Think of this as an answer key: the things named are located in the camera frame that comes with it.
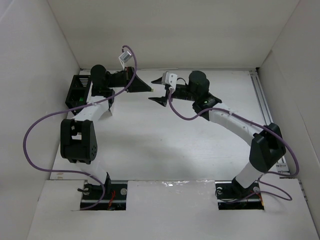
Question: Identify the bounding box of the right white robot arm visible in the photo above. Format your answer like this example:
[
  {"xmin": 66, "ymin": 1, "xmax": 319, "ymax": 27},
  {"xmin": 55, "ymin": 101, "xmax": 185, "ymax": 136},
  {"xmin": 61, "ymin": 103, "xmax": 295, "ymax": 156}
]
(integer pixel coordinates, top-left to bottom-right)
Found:
[{"xmin": 152, "ymin": 70, "xmax": 286, "ymax": 198}]

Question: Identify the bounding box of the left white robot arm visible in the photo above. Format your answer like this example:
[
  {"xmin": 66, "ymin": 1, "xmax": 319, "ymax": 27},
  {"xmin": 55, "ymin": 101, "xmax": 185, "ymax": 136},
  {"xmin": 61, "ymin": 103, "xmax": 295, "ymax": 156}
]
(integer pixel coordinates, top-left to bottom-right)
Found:
[{"xmin": 60, "ymin": 64, "xmax": 152, "ymax": 193}]

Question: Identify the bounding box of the white slatted container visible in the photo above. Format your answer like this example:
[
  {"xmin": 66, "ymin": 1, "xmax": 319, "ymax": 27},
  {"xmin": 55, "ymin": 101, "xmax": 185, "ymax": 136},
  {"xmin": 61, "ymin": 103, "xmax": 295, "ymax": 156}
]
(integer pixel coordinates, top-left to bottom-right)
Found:
[{"xmin": 99, "ymin": 88, "xmax": 115, "ymax": 119}]

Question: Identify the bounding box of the black slatted container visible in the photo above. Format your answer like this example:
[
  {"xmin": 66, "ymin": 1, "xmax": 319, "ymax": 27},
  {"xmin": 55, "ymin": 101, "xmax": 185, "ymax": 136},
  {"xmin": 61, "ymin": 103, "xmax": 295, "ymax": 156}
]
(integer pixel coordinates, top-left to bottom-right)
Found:
[{"xmin": 65, "ymin": 75, "xmax": 92, "ymax": 109}]

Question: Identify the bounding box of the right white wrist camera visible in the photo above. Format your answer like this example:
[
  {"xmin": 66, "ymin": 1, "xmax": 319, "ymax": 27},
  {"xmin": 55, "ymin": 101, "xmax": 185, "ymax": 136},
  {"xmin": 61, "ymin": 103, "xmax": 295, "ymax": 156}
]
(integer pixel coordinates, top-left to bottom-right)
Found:
[{"xmin": 161, "ymin": 71, "xmax": 178, "ymax": 91}]

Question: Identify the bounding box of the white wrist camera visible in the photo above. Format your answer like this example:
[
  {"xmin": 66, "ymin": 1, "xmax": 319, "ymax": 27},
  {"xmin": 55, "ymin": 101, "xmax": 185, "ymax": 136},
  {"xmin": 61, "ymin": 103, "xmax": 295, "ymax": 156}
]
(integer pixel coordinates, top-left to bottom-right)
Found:
[
  {"xmin": 118, "ymin": 51, "xmax": 133, "ymax": 69},
  {"xmin": 161, "ymin": 71, "xmax": 178, "ymax": 91}
]

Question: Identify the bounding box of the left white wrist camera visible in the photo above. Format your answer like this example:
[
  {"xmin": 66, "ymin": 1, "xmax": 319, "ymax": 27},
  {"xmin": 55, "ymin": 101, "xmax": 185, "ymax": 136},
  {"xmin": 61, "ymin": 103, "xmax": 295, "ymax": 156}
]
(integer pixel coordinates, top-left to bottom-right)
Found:
[{"xmin": 118, "ymin": 51, "xmax": 133, "ymax": 69}]

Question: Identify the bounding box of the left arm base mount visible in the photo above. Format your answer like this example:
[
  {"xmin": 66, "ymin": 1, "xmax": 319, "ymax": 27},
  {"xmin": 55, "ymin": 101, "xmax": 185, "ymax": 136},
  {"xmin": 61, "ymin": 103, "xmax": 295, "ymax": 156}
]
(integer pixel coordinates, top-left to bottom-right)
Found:
[{"xmin": 77, "ymin": 176, "xmax": 128, "ymax": 211}]

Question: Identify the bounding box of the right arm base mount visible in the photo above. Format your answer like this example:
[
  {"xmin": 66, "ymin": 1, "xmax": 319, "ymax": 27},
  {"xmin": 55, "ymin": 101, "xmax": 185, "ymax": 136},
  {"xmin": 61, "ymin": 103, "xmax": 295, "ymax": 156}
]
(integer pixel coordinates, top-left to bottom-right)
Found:
[{"xmin": 214, "ymin": 181, "xmax": 265, "ymax": 211}]

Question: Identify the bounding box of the aluminium rail right side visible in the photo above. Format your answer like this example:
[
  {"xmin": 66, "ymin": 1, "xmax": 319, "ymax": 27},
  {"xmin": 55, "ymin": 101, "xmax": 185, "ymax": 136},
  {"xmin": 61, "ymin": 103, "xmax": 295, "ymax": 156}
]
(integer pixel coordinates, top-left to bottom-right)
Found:
[{"xmin": 249, "ymin": 69, "xmax": 291, "ymax": 175}]

